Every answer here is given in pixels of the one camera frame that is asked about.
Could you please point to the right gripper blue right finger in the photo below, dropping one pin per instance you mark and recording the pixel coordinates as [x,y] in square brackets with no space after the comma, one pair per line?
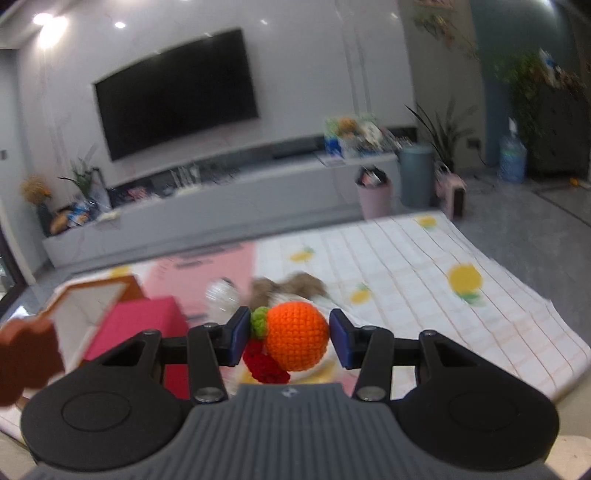
[375,352]

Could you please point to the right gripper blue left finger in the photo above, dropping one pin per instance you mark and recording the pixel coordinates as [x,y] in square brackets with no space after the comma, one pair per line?
[203,351]

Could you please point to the brown plush slippers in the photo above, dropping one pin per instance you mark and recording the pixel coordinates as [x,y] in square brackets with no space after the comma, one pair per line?
[300,284]

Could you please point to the crocheted orange and strawberry toy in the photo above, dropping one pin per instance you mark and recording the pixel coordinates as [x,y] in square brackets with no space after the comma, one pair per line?
[290,337]

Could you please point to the brown flower-shaped sponge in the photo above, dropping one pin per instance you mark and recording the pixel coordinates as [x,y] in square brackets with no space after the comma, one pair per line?
[30,357]

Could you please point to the clear plastic bag bundle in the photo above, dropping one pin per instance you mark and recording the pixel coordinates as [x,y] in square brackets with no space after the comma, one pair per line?
[222,299]

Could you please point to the pink paper placemat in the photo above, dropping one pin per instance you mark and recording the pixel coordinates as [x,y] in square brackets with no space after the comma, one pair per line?
[188,276]

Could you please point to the red Wonderlab box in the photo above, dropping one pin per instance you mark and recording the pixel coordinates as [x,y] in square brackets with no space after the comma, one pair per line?
[129,318]

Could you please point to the orange cardboard box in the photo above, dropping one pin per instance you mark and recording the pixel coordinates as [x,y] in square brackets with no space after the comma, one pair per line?
[78,310]

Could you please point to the pink waste bin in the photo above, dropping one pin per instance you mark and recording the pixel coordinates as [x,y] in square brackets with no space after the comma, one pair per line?
[375,192]

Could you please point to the grey TV console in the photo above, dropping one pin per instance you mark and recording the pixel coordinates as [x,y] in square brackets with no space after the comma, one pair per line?
[296,193]

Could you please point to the small pink heater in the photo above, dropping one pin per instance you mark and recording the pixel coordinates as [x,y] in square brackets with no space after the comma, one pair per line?
[451,191]

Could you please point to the potted green plant left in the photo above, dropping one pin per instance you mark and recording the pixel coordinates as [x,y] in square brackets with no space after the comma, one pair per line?
[89,181]

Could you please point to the grey-blue trash can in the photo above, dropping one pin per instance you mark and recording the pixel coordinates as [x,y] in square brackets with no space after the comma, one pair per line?
[417,171]

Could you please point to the teddy bear on console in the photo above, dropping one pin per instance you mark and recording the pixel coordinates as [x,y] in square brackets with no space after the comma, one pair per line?
[347,127]

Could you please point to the tall leafy floor plant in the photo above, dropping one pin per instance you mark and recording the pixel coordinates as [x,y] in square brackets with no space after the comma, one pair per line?
[445,131]

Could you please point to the dried flowers in vase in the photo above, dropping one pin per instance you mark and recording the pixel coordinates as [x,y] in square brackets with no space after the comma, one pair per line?
[35,191]

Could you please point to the blue water bottle jug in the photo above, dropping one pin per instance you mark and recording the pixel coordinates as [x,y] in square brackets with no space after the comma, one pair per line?
[513,156]

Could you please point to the dark cabinet with plants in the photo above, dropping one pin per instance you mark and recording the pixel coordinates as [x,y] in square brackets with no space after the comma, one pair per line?
[552,113]

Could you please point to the black wall television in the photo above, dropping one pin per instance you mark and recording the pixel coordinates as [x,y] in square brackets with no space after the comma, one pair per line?
[190,88]

